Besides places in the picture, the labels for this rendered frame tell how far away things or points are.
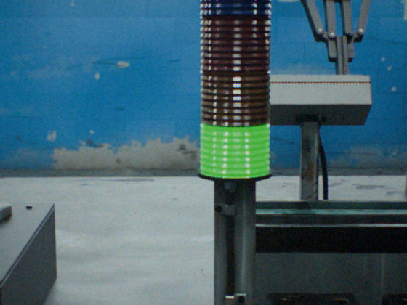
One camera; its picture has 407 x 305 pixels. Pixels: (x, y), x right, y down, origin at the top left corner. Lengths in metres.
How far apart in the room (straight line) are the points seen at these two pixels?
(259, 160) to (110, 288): 0.51
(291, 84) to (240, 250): 0.53
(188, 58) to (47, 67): 1.11
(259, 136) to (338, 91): 0.54
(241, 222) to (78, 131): 5.92
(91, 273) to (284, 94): 0.38
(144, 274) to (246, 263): 0.50
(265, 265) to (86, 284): 0.31
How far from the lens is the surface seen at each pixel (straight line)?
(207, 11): 0.67
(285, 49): 6.53
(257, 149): 0.68
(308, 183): 1.23
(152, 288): 1.14
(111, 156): 6.61
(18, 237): 1.01
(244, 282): 0.72
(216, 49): 0.67
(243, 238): 0.71
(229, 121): 0.67
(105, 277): 1.19
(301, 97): 1.20
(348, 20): 1.30
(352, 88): 1.21
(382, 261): 0.98
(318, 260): 0.97
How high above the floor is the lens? 1.16
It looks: 9 degrees down
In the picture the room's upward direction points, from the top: straight up
